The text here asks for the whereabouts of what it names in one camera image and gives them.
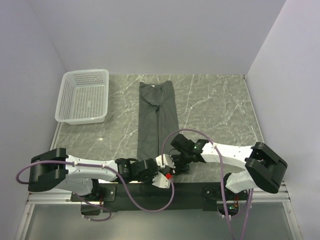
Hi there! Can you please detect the dark grey t shirt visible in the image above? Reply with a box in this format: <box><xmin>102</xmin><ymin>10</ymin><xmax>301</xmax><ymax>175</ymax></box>
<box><xmin>137</xmin><ymin>80</ymin><xmax>179</xmax><ymax>161</ymax></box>

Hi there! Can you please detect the white perforated plastic basket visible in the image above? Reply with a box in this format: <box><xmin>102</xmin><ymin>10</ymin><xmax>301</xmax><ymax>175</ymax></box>
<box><xmin>55</xmin><ymin>69</ymin><xmax>109</xmax><ymax>125</ymax></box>

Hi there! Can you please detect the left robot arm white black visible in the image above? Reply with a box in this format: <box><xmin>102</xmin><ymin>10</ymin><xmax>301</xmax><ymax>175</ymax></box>
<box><xmin>28</xmin><ymin>148</ymin><xmax>158</xmax><ymax>201</ymax></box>

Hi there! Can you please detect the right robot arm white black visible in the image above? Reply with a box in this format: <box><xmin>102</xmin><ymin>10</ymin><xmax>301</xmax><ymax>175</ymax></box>
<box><xmin>170</xmin><ymin>134</ymin><xmax>288</xmax><ymax>200</ymax></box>

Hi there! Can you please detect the black base crossbar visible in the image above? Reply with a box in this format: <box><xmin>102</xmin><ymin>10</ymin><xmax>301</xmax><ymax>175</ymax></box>
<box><xmin>70</xmin><ymin>181</ymin><xmax>250</xmax><ymax>216</ymax></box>

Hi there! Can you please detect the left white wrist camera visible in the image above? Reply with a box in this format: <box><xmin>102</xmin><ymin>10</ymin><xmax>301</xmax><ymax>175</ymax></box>
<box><xmin>151</xmin><ymin>171</ymin><xmax>171</xmax><ymax>189</ymax></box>

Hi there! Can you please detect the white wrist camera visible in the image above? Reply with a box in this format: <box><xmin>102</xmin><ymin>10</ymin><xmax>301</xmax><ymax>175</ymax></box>
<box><xmin>151</xmin><ymin>171</ymin><xmax>171</xmax><ymax>189</ymax></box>
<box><xmin>155</xmin><ymin>154</ymin><xmax>176</xmax><ymax>169</ymax></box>

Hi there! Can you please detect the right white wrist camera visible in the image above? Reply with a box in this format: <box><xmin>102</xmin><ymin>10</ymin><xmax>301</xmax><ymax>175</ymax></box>
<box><xmin>155</xmin><ymin>154</ymin><xmax>176</xmax><ymax>169</ymax></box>

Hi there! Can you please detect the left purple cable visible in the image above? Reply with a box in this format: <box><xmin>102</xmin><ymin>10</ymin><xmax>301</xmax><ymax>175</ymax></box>
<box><xmin>15</xmin><ymin>159</ymin><xmax>176</xmax><ymax>222</ymax></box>

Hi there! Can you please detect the aluminium frame rail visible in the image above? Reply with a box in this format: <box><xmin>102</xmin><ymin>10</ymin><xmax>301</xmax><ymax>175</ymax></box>
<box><xmin>14</xmin><ymin>122</ymin><xmax>76</xmax><ymax>240</ymax></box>

